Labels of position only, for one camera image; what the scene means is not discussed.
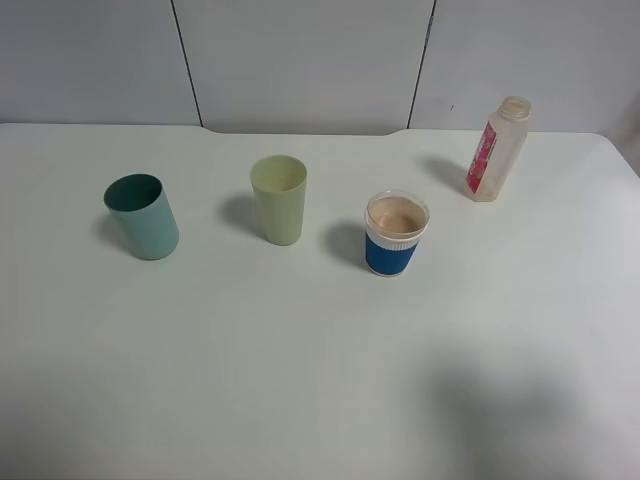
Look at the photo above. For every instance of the pink labelled drink bottle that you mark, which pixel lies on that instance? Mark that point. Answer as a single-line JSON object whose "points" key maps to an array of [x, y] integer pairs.
{"points": [[499, 146]]}

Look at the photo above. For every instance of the pale yellow plastic cup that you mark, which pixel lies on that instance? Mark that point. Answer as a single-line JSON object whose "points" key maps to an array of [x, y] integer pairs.
{"points": [[279, 185]]}

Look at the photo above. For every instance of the clear cup with blue sleeve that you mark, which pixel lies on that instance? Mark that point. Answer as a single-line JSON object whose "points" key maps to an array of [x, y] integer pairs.
{"points": [[395, 221]]}

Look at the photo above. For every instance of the teal plastic cup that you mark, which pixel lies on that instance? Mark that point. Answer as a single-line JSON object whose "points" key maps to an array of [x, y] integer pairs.
{"points": [[140, 207]]}

